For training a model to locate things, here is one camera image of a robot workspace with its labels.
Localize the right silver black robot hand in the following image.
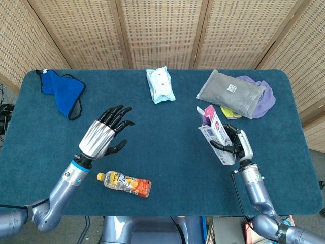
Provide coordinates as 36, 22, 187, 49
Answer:
210, 124, 254, 162

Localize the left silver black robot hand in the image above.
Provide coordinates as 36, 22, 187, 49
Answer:
78, 104, 135, 160

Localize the white pink toothpaste box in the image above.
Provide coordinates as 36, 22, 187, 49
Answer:
196, 105, 237, 166

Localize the yellow-green cloth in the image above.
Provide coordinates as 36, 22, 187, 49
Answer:
220, 105, 243, 120

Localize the lavender cloth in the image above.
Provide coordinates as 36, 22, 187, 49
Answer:
236, 75, 276, 119

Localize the grey translucent zip bag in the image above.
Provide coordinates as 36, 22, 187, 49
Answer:
196, 69, 267, 120

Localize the orange label drink bottle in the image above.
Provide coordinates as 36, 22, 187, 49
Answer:
96, 170, 152, 198

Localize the blue cloth black trim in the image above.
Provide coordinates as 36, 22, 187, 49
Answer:
35, 69, 86, 121

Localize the teal felt table cover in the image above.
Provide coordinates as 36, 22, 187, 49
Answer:
0, 69, 323, 217

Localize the light blue wet wipes pack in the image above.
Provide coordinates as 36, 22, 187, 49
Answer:
146, 66, 176, 104

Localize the red book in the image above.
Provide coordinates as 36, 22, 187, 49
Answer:
244, 220, 257, 241

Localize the grey laptop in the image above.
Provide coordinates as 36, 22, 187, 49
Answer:
212, 216, 248, 244

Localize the woven wood screen panel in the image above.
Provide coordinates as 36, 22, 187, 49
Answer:
255, 0, 325, 153
115, 0, 208, 70
0, 0, 72, 95
26, 0, 132, 70
189, 0, 309, 70

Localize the grey-blue robot torso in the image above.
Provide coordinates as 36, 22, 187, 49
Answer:
101, 216, 206, 244

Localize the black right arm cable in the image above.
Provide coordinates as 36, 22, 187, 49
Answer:
230, 170, 249, 223

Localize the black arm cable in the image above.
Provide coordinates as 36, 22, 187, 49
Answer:
0, 198, 49, 209
230, 170, 249, 223

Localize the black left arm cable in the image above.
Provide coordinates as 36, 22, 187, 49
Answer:
0, 198, 49, 209

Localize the black floor cable bundle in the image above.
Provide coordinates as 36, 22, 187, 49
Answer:
0, 83, 15, 135

